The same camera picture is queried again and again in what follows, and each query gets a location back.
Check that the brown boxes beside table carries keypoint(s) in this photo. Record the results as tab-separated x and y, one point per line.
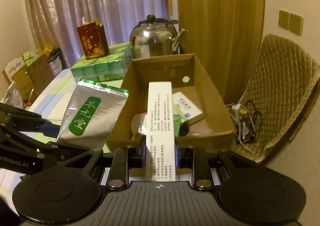
32	79

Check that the purple curtain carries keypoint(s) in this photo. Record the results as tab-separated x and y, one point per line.
56	21

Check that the wall sockets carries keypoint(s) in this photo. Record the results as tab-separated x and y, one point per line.
291	22

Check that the power strip with cables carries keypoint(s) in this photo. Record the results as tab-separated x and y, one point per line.
247	121

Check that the quilted chair cushion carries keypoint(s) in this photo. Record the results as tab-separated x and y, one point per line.
281	86

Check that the long white medicine box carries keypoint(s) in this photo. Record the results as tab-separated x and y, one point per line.
160	164

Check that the white green medicine box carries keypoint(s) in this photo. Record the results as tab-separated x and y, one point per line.
187	110

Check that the stainless steel kettle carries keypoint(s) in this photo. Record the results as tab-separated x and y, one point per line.
155	37

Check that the silver green tea bag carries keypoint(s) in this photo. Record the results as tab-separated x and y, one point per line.
91	114

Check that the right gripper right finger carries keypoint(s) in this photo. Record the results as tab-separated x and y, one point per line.
195	159

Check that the brown curtain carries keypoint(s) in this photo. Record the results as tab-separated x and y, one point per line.
225	35

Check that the red snack wrapper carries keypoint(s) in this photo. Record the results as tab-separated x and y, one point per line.
143	112

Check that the checkered tablecloth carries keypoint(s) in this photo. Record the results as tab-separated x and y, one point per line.
52	104

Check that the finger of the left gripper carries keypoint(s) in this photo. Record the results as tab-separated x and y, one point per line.
20	120
14	142

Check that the green tissue multipack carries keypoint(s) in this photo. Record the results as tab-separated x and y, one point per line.
111	67

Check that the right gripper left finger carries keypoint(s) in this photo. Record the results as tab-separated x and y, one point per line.
121	161

